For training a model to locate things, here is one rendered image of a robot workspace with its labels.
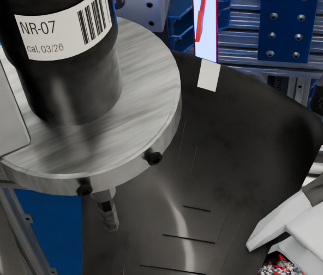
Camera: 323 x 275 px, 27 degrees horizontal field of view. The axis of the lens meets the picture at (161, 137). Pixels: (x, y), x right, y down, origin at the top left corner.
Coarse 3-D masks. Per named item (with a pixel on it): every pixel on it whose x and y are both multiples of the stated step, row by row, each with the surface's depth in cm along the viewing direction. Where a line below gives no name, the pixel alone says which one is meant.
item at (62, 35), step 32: (0, 0) 17; (32, 0) 17; (64, 0) 17; (96, 0) 18; (0, 32) 19; (32, 32) 18; (64, 32) 18; (96, 32) 19; (32, 64) 19; (64, 64) 19; (96, 64) 20; (32, 96) 21; (64, 96) 20; (96, 96) 21
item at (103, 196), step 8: (96, 192) 27; (104, 192) 27; (112, 192) 28; (96, 200) 28; (104, 200) 28; (112, 200) 29; (104, 208) 29; (112, 208) 29; (104, 216) 29; (112, 216) 29; (104, 224) 30; (112, 224) 30
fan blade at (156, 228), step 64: (192, 64) 59; (192, 128) 55; (256, 128) 56; (320, 128) 60; (128, 192) 51; (192, 192) 51; (256, 192) 53; (128, 256) 49; (192, 256) 49; (256, 256) 49
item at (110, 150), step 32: (128, 32) 24; (0, 64) 18; (128, 64) 23; (160, 64) 23; (0, 96) 19; (128, 96) 22; (160, 96) 22; (0, 128) 20; (32, 128) 22; (64, 128) 22; (96, 128) 21; (128, 128) 21; (160, 128) 21; (0, 160) 21; (32, 160) 21; (64, 160) 21; (96, 160) 21; (128, 160) 21; (160, 160) 21; (64, 192) 21
